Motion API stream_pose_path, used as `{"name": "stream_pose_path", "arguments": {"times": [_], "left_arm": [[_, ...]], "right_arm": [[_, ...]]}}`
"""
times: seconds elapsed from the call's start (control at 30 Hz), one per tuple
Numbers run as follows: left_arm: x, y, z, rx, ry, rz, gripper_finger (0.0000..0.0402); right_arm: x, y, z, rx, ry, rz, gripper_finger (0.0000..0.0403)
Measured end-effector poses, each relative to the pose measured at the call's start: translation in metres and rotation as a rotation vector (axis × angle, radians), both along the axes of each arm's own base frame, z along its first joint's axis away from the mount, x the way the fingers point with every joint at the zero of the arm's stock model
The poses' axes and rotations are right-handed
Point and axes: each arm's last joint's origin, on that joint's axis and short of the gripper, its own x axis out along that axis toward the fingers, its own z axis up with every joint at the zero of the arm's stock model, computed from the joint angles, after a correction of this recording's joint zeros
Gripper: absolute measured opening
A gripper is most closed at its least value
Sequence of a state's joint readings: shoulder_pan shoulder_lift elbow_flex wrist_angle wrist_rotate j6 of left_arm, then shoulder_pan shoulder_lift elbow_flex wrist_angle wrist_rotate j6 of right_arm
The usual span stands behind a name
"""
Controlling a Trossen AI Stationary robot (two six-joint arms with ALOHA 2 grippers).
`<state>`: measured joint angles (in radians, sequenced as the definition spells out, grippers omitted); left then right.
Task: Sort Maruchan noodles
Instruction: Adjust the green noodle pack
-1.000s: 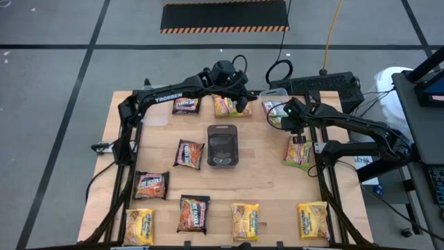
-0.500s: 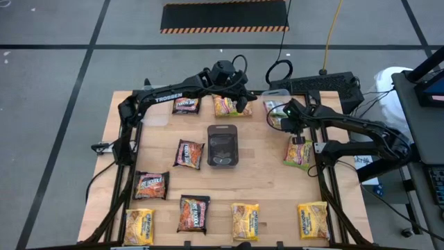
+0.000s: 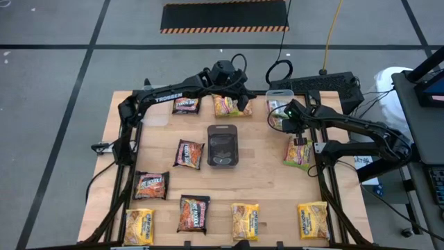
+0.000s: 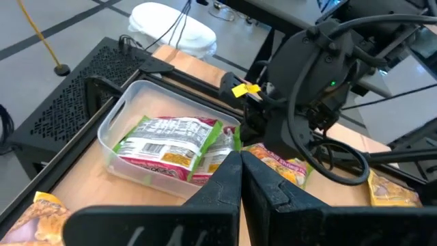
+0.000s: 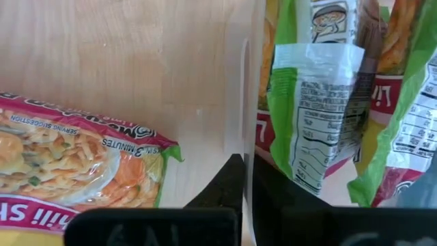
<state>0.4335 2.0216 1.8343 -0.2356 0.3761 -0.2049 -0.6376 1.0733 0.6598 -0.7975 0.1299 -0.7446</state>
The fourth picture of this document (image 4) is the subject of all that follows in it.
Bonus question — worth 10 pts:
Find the yellow noodle packet top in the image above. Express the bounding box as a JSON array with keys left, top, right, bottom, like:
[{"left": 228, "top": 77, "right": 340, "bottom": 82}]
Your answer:
[{"left": 0, "top": 190, "right": 73, "bottom": 246}]

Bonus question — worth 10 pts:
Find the black round cable base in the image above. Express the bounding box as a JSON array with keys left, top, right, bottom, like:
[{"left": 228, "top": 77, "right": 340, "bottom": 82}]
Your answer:
[{"left": 53, "top": 63, "right": 72, "bottom": 77}]

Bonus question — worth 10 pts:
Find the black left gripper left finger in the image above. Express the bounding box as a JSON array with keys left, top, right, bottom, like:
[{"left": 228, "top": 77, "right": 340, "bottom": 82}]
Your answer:
[{"left": 63, "top": 150, "right": 243, "bottom": 246}]

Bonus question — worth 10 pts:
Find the yellow hanging cable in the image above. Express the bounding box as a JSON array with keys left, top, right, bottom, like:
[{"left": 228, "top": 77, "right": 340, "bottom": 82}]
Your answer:
[{"left": 16, "top": 0, "right": 62, "bottom": 68}]

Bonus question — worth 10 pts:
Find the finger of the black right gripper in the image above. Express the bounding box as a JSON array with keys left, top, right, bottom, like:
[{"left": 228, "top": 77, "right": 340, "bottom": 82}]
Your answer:
[
  {"left": 269, "top": 112, "right": 310, "bottom": 160},
  {"left": 240, "top": 112, "right": 270, "bottom": 151}
]

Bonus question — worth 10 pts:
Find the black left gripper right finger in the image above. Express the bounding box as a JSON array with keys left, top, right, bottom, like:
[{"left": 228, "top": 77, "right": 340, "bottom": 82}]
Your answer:
[{"left": 240, "top": 152, "right": 437, "bottom": 246}]

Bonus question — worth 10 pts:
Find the yellow creamy chicken ramen pack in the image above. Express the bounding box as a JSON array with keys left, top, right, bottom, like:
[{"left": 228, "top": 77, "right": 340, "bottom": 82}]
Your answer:
[{"left": 367, "top": 169, "right": 423, "bottom": 208}]

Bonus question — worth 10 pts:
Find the white plastic bag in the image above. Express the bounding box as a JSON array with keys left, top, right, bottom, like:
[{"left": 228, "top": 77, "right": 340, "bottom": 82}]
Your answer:
[{"left": 128, "top": 1, "right": 219, "bottom": 59}]

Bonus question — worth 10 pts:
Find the clear plastic bin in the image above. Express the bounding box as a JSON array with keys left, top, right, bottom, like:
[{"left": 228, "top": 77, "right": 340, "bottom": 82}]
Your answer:
[{"left": 97, "top": 79, "right": 242, "bottom": 201}]

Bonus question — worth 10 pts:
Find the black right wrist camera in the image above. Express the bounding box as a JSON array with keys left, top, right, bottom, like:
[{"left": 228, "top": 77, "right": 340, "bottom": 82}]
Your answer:
[{"left": 305, "top": 89, "right": 346, "bottom": 133}]

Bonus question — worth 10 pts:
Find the black aluminium table frame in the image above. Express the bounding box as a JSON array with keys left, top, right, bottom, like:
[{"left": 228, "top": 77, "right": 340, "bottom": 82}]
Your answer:
[{"left": 0, "top": 56, "right": 437, "bottom": 236}]

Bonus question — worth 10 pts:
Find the black perforated computer case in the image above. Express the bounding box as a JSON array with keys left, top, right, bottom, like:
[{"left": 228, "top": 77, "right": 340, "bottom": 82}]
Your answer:
[{"left": 6, "top": 36, "right": 153, "bottom": 180}]

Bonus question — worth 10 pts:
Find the yellow tape tag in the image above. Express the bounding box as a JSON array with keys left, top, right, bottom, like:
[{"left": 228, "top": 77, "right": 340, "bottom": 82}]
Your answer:
[{"left": 231, "top": 83, "right": 262, "bottom": 99}]

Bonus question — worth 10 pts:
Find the black hanging cable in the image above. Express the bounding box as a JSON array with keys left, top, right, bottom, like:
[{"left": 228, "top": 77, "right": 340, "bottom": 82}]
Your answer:
[{"left": 0, "top": 104, "right": 15, "bottom": 156}]

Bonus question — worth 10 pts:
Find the green lime chili noodle pack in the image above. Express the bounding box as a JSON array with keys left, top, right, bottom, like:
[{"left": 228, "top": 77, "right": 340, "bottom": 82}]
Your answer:
[
  {"left": 241, "top": 142, "right": 313, "bottom": 191},
  {"left": 189, "top": 125, "right": 242, "bottom": 187},
  {"left": 111, "top": 115, "right": 225, "bottom": 182}
]

